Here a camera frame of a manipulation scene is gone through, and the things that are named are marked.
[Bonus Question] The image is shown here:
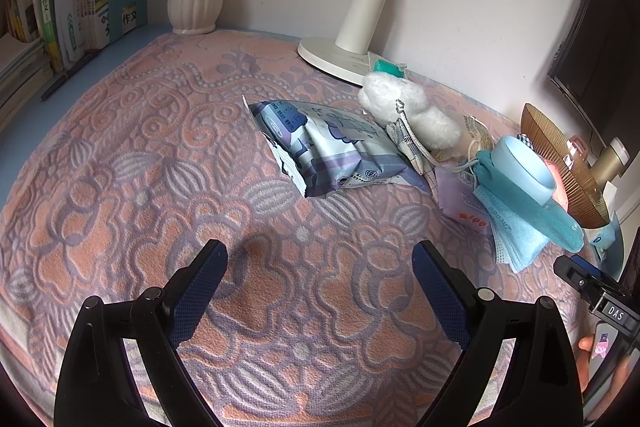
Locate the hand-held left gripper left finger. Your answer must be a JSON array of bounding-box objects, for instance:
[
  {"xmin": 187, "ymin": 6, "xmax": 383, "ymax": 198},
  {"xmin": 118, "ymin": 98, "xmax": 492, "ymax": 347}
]
[{"xmin": 54, "ymin": 239, "xmax": 228, "ymax": 427}]

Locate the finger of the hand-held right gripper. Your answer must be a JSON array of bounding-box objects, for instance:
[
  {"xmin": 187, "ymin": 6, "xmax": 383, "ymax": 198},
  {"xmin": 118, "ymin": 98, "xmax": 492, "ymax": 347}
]
[
  {"xmin": 571, "ymin": 255, "xmax": 621, "ymax": 290},
  {"xmin": 553, "ymin": 255, "xmax": 598, "ymax": 304}
]

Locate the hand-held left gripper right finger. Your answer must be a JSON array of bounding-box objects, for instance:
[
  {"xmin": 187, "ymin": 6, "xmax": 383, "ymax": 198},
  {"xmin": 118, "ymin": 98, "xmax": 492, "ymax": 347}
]
[{"xmin": 412, "ymin": 241, "xmax": 586, "ymax": 427}]

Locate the teal cloth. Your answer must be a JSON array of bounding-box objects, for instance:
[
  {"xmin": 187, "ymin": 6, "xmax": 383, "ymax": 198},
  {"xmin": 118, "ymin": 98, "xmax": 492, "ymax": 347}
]
[{"xmin": 472, "ymin": 149, "xmax": 583, "ymax": 253}]

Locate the bundle of blue face masks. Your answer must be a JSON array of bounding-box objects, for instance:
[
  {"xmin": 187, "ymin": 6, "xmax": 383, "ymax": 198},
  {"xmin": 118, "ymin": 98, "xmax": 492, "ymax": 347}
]
[{"xmin": 472, "ymin": 184, "xmax": 548, "ymax": 273}]

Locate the purple packet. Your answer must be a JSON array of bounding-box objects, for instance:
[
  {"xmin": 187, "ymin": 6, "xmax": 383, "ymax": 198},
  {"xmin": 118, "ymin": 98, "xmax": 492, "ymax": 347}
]
[{"xmin": 435, "ymin": 157, "xmax": 493, "ymax": 230}]

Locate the light blue tape roll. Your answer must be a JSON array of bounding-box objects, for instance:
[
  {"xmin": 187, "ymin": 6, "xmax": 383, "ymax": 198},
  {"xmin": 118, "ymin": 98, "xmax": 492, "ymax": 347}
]
[{"xmin": 490, "ymin": 135, "xmax": 558, "ymax": 206}]

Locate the gold ribbed bowl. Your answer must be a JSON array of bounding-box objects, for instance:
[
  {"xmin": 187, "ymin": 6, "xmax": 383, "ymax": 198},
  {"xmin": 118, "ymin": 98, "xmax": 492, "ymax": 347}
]
[{"xmin": 520, "ymin": 103, "xmax": 611, "ymax": 228}]

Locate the plaid fabric bow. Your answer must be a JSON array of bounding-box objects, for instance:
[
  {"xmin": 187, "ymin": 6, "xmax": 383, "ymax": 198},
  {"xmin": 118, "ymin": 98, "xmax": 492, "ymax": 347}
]
[{"xmin": 387, "ymin": 114, "xmax": 436, "ymax": 192}]

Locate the white plush toy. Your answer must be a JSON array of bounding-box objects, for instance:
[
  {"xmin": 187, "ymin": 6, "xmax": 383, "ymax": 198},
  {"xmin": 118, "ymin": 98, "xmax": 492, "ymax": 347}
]
[{"xmin": 357, "ymin": 69, "xmax": 463, "ymax": 150}]

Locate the blue wet wipes packet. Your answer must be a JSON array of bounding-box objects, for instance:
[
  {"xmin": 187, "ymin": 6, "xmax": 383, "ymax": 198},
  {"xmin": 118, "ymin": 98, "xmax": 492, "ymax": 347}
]
[{"xmin": 243, "ymin": 96, "xmax": 431, "ymax": 198}]

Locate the person's right hand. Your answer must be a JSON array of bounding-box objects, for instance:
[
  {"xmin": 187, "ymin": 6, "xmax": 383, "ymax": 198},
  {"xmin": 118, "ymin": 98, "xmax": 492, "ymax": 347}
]
[{"xmin": 577, "ymin": 336, "xmax": 638, "ymax": 408}]

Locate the blue tissue packet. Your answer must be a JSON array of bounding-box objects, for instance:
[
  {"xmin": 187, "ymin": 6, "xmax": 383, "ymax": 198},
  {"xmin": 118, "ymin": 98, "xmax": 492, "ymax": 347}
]
[{"xmin": 590, "ymin": 224, "xmax": 618, "ymax": 250}]

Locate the gold metal bottle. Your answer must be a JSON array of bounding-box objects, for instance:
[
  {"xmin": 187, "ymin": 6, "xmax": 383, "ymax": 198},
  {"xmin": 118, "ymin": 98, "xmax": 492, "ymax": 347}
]
[{"xmin": 590, "ymin": 137, "xmax": 631, "ymax": 185}]

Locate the pink floral towel mat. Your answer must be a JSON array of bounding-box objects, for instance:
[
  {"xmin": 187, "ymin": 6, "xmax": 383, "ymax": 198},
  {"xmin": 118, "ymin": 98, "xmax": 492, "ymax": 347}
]
[{"xmin": 0, "ymin": 27, "xmax": 626, "ymax": 427}]

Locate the black monitor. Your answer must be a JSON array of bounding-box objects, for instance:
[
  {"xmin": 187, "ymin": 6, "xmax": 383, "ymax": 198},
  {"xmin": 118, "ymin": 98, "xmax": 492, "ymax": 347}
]
[{"xmin": 547, "ymin": 0, "xmax": 640, "ymax": 142}]

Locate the dark pen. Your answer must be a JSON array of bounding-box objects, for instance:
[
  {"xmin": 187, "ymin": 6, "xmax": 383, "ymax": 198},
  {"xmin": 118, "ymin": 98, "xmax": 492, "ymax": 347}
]
[{"xmin": 40, "ymin": 52, "xmax": 98, "ymax": 102}]

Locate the stack of flat booklets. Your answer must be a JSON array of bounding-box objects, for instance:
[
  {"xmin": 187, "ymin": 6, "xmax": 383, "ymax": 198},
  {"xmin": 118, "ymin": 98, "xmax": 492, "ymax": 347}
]
[{"xmin": 0, "ymin": 32, "xmax": 56, "ymax": 122}]

